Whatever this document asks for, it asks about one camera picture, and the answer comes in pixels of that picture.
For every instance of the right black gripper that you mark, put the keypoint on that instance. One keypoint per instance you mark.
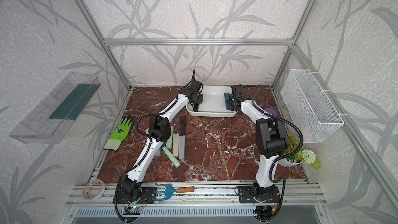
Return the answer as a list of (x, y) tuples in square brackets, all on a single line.
[(229, 104)]

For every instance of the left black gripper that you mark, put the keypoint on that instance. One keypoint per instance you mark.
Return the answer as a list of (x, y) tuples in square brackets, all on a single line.
[(201, 100)]

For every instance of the teal pruning pliers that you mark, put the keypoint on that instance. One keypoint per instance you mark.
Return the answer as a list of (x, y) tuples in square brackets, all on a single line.
[(226, 99), (230, 103)]

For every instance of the black pruning pliers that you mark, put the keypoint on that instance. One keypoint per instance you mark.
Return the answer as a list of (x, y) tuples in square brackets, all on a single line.
[(182, 130), (195, 106)]

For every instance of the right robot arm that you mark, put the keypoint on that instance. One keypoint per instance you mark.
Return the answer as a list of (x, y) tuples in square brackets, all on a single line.
[(271, 141)]

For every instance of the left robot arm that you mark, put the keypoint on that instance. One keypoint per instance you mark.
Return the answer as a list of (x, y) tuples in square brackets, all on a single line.
[(157, 129)]

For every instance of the white rectangular storage box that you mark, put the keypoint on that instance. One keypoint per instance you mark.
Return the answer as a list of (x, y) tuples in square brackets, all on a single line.
[(213, 104)]

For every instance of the beige pruning pliers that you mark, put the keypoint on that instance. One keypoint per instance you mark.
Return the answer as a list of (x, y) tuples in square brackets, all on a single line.
[(176, 145)]

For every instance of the grey-blue pruning pliers right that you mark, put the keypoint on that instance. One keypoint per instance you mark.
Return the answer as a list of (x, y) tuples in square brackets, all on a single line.
[(182, 139)]

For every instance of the mint pruning pliers upright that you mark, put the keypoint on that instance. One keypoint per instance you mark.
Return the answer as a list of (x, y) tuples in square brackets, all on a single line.
[(169, 142)]

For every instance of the purple pink silicone spatula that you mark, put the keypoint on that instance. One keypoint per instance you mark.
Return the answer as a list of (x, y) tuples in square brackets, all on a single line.
[(272, 111)]

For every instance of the green gardening glove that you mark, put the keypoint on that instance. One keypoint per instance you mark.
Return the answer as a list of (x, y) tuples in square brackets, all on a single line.
[(120, 133)]

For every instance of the potted artificial flower plant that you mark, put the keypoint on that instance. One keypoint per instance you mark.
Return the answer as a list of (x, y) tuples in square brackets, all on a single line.
[(303, 156)]

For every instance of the blue garden hand fork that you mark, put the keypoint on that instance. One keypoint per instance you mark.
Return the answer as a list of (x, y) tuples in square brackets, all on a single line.
[(169, 190)]

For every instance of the white wire mesh basket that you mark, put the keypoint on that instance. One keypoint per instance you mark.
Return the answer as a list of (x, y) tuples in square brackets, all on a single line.
[(309, 106)]

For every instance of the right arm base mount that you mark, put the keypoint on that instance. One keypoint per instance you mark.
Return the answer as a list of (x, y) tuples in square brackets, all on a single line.
[(255, 194)]

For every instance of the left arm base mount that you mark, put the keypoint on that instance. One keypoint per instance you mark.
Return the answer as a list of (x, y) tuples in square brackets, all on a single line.
[(144, 195)]

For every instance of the clear plastic wall shelf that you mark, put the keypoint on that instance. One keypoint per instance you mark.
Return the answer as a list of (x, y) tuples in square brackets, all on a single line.
[(51, 119)]

